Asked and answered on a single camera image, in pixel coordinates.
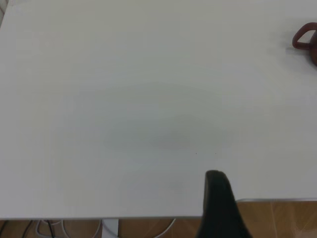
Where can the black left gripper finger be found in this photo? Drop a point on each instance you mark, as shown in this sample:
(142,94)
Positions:
(220,213)

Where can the red ceramic mug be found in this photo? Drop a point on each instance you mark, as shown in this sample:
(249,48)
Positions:
(315,55)

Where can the white table leg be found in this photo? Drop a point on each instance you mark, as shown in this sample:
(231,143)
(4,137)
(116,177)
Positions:
(110,229)

